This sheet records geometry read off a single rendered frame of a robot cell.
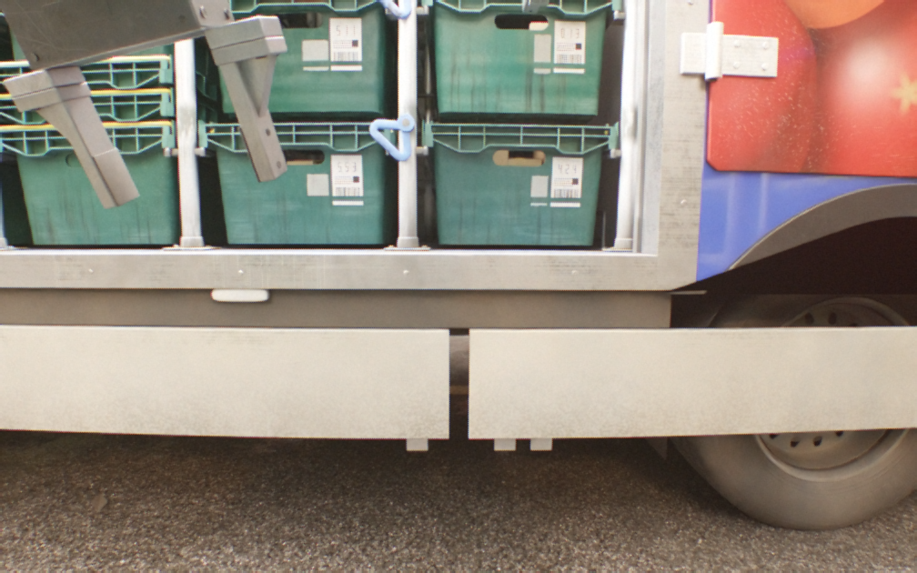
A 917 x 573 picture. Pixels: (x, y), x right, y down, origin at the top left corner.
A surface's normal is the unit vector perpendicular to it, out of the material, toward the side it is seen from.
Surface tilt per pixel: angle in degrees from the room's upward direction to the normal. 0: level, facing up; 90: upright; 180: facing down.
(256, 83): 113
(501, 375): 90
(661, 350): 90
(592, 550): 0
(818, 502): 69
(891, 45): 90
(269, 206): 96
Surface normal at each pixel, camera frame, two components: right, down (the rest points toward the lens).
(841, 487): -0.05, -0.44
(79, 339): 0.01, 0.12
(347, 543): 0.00, -0.99
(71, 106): 0.99, -0.11
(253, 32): -0.04, 0.50
